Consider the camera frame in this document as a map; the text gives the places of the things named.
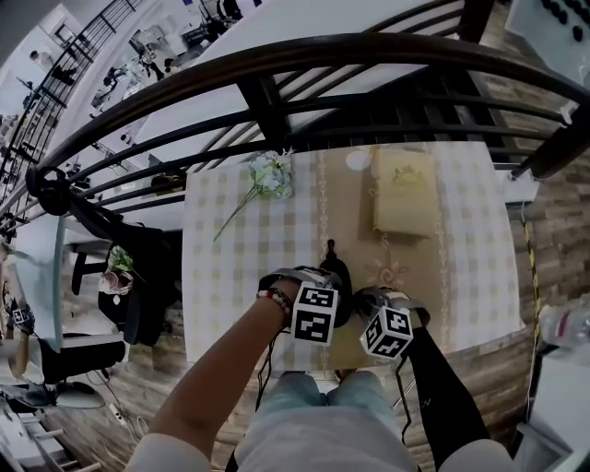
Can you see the beige embroidered table runner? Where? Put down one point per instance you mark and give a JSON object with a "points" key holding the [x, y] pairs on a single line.
{"points": [[350, 221]]}

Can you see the dark wooden railing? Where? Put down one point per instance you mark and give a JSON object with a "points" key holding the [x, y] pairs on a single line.
{"points": [[322, 50]]}

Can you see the person's white shirt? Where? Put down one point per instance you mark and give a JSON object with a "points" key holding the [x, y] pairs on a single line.
{"points": [[322, 447]]}

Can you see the yellow book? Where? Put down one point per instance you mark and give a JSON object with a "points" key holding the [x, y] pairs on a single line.
{"points": [[405, 203]]}

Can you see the white power strip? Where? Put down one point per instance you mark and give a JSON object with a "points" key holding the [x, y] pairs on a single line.
{"points": [[118, 415]]}

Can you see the person's right forearm black sleeve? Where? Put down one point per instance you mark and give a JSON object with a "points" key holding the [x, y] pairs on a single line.
{"points": [[438, 382]]}

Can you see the clear plastic water bottle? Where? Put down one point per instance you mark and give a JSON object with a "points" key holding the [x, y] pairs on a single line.
{"points": [[567, 327]]}

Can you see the black headphones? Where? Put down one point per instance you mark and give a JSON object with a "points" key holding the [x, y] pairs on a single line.
{"points": [[46, 193]]}

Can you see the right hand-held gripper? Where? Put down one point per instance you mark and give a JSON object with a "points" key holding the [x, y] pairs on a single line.
{"points": [[389, 334]]}

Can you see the artificial pale flower bouquet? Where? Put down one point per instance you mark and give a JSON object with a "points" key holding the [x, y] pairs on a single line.
{"points": [[272, 177]]}

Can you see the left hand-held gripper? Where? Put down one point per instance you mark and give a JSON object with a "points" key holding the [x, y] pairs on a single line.
{"points": [[313, 313]]}

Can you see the person's left forearm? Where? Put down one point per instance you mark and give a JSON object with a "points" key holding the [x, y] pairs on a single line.
{"points": [[221, 364]]}

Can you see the black office chair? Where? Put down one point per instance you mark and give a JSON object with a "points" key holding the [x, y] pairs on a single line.
{"points": [[78, 357]]}

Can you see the yellow black striped tape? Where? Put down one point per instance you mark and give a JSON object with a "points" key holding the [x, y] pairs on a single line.
{"points": [[532, 276]]}

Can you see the checked white tablecloth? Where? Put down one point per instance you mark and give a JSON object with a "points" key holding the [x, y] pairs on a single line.
{"points": [[230, 276]]}

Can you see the pink pouch with flowers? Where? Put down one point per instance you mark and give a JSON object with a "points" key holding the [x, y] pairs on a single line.
{"points": [[117, 279]]}

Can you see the black bag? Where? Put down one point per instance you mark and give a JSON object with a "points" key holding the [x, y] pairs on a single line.
{"points": [[147, 258]]}

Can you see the person's legs in blue jeans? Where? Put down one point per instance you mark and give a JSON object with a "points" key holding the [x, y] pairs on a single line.
{"points": [[295, 392]]}

